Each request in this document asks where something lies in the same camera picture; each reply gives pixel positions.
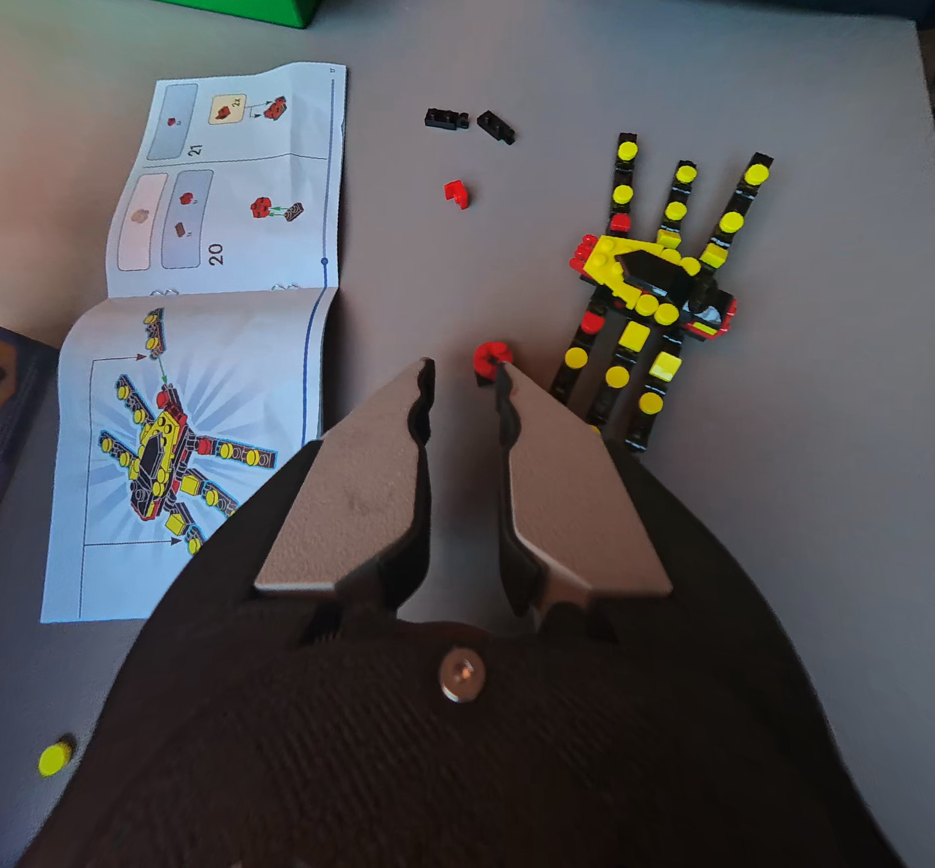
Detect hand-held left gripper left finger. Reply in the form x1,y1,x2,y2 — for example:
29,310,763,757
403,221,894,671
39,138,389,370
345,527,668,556
253,357,438,621

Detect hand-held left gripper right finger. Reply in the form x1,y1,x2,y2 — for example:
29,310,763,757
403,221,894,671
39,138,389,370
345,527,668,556
494,361,674,625

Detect red round lego piece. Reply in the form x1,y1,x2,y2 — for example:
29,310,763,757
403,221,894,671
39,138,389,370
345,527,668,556
473,342,516,388

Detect black yellow lego spider model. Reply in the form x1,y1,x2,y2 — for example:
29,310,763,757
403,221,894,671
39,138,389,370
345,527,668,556
548,132,775,454

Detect lego set box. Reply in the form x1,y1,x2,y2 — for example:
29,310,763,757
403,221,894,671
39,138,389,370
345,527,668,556
0,327,61,504

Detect lego instruction booklet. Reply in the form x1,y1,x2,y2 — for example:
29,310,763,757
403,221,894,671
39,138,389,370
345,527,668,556
40,62,349,624

